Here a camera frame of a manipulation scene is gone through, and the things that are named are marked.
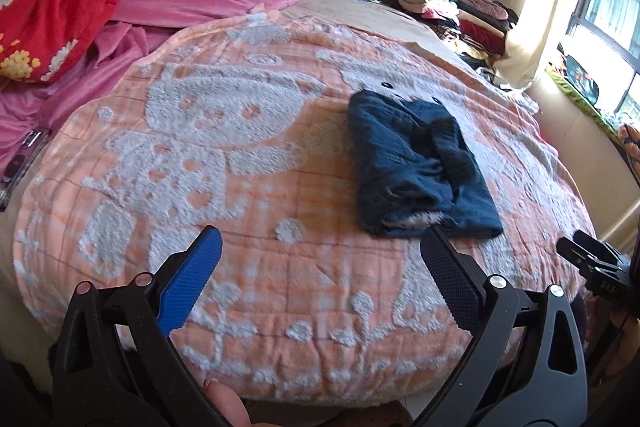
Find peach bear pattern bedspread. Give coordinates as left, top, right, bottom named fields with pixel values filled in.
left=6, top=2, right=591, bottom=407

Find pile of folded clothes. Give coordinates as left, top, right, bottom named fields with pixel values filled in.
left=378, top=0, right=518, bottom=68

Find red floral blanket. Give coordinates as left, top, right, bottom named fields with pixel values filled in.
left=1, top=0, right=122, bottom=84

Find window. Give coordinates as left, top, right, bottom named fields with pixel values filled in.
left=565, top=0, right=639, bottom=120

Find left hand red nails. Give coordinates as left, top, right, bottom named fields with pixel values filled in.
left=204, top=381, right=250, bottom=427

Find blue denim pants lace trim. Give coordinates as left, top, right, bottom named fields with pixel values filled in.
left=347, top=90, right=503, bottom=239

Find green windowsill cushion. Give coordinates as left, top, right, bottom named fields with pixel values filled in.
left=544, top=53, right=639, bottom=146

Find pink duvet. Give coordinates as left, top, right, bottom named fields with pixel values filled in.
left=1, top=0, right=299, bottom=165

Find right hand red nails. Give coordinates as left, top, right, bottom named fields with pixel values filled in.
left=600, top=308, right=640, bottom=383

